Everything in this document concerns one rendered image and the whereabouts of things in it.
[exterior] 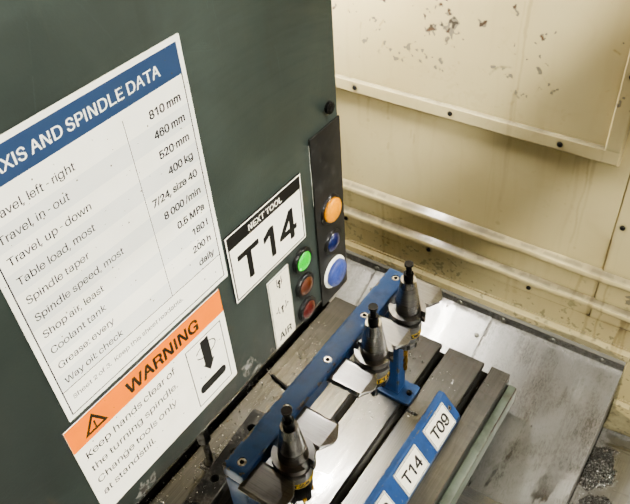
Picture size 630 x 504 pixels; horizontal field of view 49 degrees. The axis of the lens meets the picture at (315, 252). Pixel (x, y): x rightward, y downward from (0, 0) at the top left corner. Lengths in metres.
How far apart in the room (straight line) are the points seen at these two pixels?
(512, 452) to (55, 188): 1.34
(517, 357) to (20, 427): 1.34
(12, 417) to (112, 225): 0.13
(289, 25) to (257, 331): 0.26
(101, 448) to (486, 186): 1.11
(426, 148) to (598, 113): 0.37
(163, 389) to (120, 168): 0.19
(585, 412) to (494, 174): 0.55
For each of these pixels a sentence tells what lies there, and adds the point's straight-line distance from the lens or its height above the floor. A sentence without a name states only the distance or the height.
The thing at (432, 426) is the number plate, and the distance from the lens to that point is 1.39.
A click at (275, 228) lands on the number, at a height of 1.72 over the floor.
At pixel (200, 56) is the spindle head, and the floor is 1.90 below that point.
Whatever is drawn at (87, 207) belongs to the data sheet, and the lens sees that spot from 0.42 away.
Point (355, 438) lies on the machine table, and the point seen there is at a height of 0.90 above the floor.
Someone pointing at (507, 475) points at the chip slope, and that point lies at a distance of 1.61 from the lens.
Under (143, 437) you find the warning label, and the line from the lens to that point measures 0.56.
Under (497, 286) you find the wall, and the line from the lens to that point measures 1.65.
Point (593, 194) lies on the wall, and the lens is 1.41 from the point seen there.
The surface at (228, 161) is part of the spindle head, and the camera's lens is 0.51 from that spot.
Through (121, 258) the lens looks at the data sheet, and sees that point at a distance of 0.46.
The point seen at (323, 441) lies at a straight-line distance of 1.05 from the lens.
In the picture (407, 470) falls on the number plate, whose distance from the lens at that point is 1.34.
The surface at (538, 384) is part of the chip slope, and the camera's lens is 1.66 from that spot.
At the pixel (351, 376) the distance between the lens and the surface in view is 1.11.
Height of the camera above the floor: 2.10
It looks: 42 degrees down
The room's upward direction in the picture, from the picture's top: 5 degrees counter-clockwise
